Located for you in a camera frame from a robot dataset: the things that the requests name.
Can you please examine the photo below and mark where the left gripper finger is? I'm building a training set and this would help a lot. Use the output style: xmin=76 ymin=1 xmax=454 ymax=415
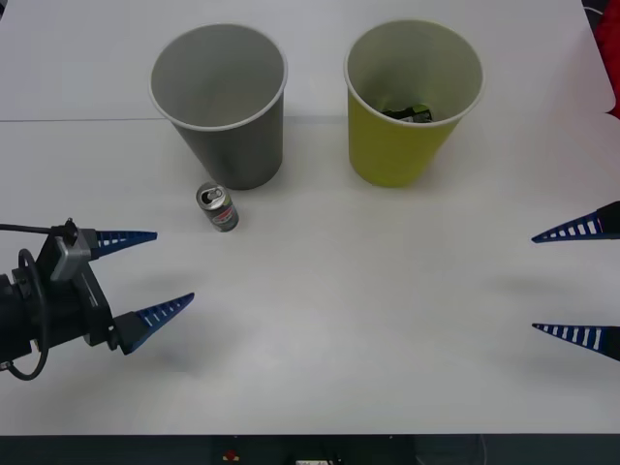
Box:
xmin=91 ymin=229 xmax=159 ymax=261
xmin=111 ymin=292 xmax=197 ymax=357

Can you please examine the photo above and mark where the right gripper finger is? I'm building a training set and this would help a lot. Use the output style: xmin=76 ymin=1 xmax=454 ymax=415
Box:
xmin=530 ymin=200 xmax=620 ymax=244
xmin=531 ymin=322 xmax=620 ymax=362

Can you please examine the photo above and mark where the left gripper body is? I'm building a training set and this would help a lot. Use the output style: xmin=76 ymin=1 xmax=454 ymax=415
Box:
xmin=28 ymin=234 xmax=120 ymax=350

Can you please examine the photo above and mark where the silver drink can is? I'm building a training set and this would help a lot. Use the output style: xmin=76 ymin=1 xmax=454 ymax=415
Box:
xmin=195 ymin=181 xmax=240 ymax=233

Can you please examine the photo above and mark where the red object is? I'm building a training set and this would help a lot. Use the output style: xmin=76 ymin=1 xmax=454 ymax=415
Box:
xmin=594 ymin=0 xmax=620 ymax=115

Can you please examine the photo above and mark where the black drink can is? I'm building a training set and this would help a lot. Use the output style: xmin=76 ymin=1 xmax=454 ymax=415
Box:
xmin=380 ymin=103 xmax=434 ymax=123

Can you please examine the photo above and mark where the yellow-green plastic bin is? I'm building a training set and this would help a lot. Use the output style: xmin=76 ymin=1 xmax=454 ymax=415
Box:
xmin=343 ymin=18 xmax=485 ymax=189

